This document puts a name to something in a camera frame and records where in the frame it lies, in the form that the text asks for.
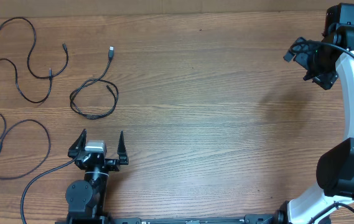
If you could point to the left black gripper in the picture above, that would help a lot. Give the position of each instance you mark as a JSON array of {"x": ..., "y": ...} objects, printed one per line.
[{"x": 113, "y": 165}]

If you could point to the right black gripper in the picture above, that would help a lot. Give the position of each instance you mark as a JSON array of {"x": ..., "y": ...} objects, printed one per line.
[{"x": 326, "y": 79}]

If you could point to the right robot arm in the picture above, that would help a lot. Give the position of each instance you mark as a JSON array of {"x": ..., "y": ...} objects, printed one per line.
[{"x": 334, "y": 187}]

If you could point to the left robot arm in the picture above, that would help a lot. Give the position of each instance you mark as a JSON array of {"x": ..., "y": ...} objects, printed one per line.
[{"x": 86, "y": 197}]

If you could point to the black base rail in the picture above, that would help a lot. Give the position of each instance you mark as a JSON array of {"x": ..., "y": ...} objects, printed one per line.
[{"x": 247, "y": 219}]

